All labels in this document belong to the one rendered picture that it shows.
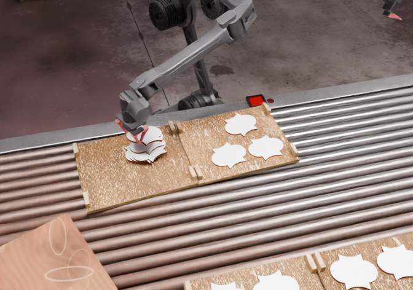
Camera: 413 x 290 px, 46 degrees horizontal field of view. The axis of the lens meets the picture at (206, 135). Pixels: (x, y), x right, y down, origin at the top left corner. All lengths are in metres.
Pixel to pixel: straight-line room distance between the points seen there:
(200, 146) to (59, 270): 0.75
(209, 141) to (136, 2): 3.19
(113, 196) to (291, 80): 2.40
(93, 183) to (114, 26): 2.93
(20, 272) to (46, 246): 0.10
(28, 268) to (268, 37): 3.31
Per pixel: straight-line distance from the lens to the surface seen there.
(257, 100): 2.18
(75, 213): 1.79
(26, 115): 3.75
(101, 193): 1.81
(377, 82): 2.43
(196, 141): 1.96
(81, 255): 1.53
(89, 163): 1.92
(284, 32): 4.50
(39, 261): 1.55
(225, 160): 1.87
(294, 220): 1.75
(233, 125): 2.02
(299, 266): 1.62
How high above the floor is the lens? 2.28
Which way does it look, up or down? 43 degrees down
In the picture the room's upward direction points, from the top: straight up
